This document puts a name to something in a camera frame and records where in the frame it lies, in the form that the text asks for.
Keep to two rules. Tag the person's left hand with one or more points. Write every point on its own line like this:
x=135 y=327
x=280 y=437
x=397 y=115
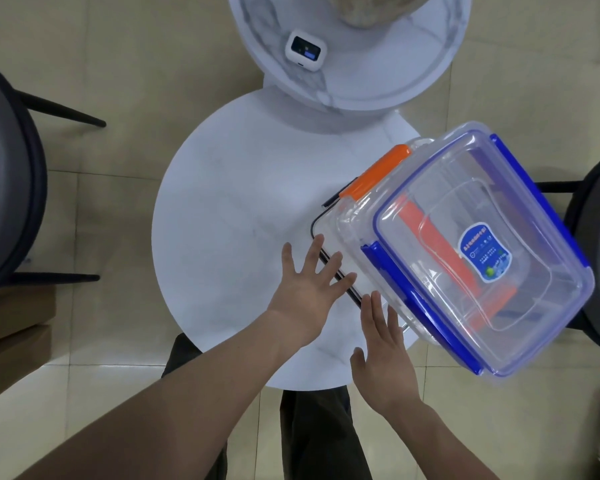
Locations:
x=300 y=304

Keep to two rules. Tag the person's right hand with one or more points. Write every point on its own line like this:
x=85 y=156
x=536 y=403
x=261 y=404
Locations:
x=387 y=367

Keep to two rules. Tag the person's left middle finger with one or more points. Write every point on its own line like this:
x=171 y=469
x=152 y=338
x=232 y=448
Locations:
x=331 y=268

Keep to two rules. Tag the person's right middle finger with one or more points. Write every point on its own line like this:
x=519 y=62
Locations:
x=380 y=312

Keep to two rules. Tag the person's left little finger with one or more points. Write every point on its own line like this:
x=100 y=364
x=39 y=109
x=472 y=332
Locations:
x=288 y=259

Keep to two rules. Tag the person's right thumb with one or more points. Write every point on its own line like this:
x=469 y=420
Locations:
x=358 y=367

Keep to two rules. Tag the person's left forearm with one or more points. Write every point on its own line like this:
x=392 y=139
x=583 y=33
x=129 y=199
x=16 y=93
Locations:
x=180 y=409

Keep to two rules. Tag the person's right forearm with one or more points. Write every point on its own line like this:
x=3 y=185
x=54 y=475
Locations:
x=437 y=444

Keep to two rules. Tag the clear box with black rim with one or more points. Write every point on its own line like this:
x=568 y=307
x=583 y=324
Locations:
x=316 y=219

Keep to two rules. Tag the person's black trousers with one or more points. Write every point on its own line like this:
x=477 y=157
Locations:
x=315 y=434

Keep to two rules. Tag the clear box with orange latches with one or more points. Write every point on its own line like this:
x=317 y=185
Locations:
x=377 y=172

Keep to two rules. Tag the clear box with blue latches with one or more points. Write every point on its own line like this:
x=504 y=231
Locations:
x=480 y=204

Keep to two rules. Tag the white device with screen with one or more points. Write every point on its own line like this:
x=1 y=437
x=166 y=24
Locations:
x=305 y=49

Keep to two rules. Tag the beige stone-like object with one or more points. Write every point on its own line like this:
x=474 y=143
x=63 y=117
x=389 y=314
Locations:
x=375 y=9

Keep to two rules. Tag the brown wooden furniture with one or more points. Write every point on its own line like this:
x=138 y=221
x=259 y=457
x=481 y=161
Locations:
x=10 y=339

